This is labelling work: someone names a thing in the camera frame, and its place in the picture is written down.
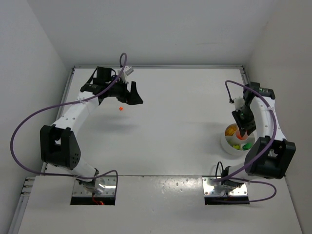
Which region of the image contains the yellow long lego brick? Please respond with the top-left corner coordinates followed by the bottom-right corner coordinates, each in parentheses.
top-left (225, 124), bottom-right (237, 136)

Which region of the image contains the green square lego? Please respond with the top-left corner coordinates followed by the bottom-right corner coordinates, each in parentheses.
top-left (242, 143), bottom-right (253, 151)

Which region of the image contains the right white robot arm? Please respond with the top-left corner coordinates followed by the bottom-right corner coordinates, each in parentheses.
top-left (215, 82), bottom-right (296, 188)

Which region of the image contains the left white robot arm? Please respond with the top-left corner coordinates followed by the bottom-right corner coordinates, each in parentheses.
top-left (40, 66), bottom-right (143, 182)

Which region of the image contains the white round divided container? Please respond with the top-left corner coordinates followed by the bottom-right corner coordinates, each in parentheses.
top-left (220, 131), bottom-right (256, 156)

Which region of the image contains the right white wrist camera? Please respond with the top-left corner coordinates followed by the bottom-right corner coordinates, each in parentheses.
top-left (230, 97), bottom-right (245, 112)

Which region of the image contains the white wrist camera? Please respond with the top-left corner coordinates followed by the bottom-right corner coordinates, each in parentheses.
top-left (230, 97), bottom-right (245, 112)
top-left (117, 66), bottom-right (134, 82)

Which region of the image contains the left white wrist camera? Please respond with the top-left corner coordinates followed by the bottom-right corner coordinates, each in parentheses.
top-left (117, 66), bottom-right (134, 82)

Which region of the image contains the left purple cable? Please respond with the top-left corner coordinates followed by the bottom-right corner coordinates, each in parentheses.
top-left (10, 53), bottom-right (128, 185)

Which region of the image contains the black thin cable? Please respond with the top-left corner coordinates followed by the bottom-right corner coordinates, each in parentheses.
top-left (215, 161), bottom-right (226, 187)

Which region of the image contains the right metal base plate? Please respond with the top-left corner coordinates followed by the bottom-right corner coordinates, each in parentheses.
top-left (202, 175), bottom-right (248, 198)

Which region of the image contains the metal base plate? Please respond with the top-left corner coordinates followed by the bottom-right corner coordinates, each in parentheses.
top-left (202, 175), bottom-right (248, 198)
top-left (72, 176), bottom-right (117, 198)

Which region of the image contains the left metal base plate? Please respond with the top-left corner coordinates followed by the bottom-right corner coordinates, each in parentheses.
top-left (72, 176), bottom-right (117, 198)

